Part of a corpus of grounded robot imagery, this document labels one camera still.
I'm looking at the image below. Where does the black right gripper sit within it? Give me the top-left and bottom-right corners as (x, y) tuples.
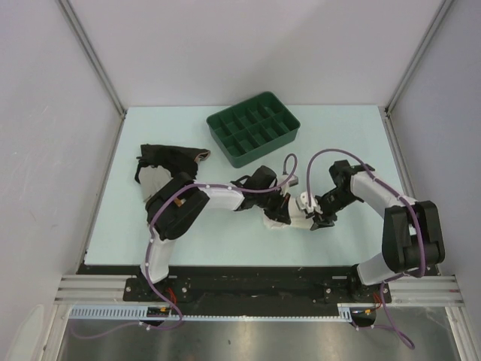
(306, 188), (360, 231)

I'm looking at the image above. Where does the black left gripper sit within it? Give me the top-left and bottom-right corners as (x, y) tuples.
(254, 187), (290, 224)

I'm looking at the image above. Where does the white underwear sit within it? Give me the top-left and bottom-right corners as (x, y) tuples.
(263, 197), (314, 231)

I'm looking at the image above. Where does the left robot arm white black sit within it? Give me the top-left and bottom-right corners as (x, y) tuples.
(139, 166), (296, 301)

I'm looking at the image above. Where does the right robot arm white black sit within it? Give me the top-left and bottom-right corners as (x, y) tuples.
(307, 160), (446, 302)

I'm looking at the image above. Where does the black underwear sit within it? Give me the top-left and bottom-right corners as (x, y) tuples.
(135, 144), (211, 184)

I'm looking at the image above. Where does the grey underwear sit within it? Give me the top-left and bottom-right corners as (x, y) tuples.
(138, 166), (172, 202)

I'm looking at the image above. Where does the green compartment tray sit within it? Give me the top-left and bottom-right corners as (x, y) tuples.
(206, 91), (301, 168)

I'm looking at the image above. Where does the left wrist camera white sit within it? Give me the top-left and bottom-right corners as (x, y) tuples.
(278, 174), (298, 196)

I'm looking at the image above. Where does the front aluminium rail right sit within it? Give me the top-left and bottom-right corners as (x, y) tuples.
(389, 276), (464, 308)

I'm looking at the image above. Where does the aluminium rail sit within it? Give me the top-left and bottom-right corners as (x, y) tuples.
(389, 276), (464, 308)
(55, 275), (130, 305)

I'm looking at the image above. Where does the right aluminium corner post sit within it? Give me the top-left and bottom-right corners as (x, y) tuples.
(384, 0), (457, 117)

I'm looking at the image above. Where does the aluminium corner post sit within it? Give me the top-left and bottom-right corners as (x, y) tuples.
(384, 0), (457, 117)
(56, 0), (126, 119)

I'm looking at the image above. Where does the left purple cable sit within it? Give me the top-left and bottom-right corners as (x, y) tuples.
(71, 153), (300, 339)

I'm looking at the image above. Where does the white cable duct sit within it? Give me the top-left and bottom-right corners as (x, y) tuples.
(69, 303), (377, 324)

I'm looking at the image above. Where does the front aluminium rail left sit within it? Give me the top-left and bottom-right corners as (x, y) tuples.
(55, 275), (130, 305)

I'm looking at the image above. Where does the left aluminium corner post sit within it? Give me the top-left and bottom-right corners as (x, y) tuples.
(56, 0), (126, 119)

